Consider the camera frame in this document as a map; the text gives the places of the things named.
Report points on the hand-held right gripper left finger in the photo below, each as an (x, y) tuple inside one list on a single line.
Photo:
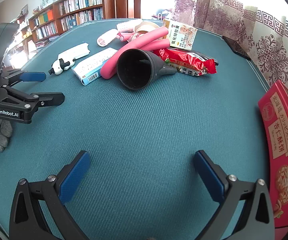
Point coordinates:
[(75, 177)]

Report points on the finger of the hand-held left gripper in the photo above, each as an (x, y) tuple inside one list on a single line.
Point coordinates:
[(51, 98), (33, 76)]

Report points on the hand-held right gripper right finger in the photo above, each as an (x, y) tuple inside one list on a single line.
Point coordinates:
[(209, 177)]

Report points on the white packet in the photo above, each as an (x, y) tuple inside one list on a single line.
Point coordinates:
[(73, 51)]

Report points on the blue white medicine box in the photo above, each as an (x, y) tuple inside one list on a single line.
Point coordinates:
[(91, 67)]

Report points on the long pink foam rod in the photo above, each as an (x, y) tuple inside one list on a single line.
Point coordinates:
[(159, 43), (108, 67)]

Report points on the pink tin container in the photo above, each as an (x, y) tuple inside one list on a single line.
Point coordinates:
[(279, 142)]

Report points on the pink hair roller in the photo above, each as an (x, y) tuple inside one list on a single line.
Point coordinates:
[(106, 38), (126, 26)]

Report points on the black funnel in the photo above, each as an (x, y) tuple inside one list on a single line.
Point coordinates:
[(134, 70)]

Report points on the red snack packet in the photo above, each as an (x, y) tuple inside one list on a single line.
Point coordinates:
[(189, 60)]

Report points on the white yellow ointment box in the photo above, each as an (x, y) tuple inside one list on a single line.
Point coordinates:
[(181, 35)]

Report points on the person's left hand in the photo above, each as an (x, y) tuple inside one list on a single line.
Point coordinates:
[(5, 135)]

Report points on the teal table mat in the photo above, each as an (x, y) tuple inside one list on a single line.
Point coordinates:
[(146, 120)]

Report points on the rows of books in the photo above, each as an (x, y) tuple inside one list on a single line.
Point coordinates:
[(83, 0)]

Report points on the wooden bookshelf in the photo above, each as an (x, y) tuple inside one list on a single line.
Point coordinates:
[(108, 2)]

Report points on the black phone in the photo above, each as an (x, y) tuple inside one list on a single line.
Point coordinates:
[(236, 47)]

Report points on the purple patterned curtain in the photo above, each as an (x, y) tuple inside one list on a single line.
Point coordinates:
[(234, 12)]

